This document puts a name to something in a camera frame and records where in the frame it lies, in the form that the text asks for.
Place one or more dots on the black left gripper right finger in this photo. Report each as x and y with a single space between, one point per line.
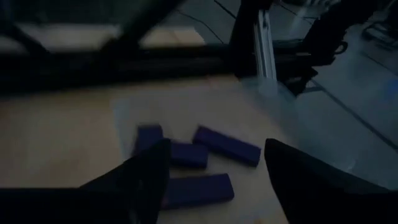
311 193

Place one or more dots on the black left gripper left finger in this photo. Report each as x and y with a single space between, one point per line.
133 193

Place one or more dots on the purple rectangular block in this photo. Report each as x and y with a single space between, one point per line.
227 146
147 135
199 190
189 154

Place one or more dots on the clear plastic bin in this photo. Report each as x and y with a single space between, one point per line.
280 124

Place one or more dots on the silver bracket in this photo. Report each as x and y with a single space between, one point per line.
264 46

